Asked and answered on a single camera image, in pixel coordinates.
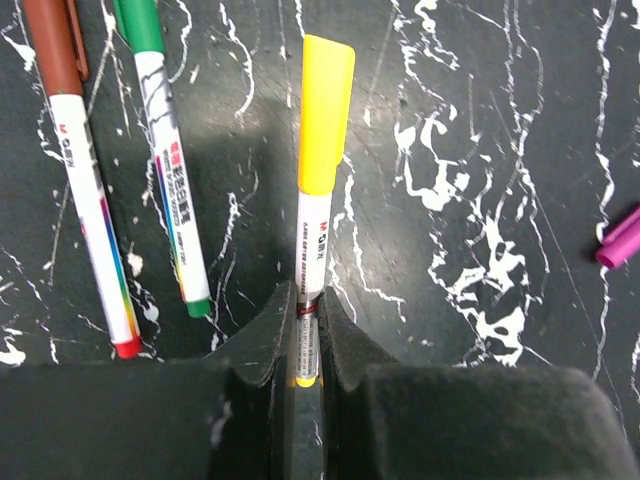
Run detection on red marker pen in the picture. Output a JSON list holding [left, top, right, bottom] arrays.
[[22, 0, 144, 360]]

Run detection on brown pen cap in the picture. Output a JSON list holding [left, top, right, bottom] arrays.
[[24, 0, 89, 96]]

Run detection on yellow pen cap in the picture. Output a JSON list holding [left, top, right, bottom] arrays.
[[298, 34, 355, 196]]

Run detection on pink pen cap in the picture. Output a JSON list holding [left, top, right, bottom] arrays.
[[595, 208, 639, 269]]

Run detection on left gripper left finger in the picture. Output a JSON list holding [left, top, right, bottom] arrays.
[[1, 282, 295, 479]]

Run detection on yellow marker pen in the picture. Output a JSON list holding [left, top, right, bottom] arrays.
[[293, 33, 357, 389]]

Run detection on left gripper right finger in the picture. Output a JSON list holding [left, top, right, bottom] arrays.
[[319, 290, 639, 479]]

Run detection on green pen cap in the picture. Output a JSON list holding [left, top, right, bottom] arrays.
[[113, 0, 165, 54]]

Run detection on green marker pen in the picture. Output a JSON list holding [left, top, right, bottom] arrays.
[[132, 51, 211, 318]]

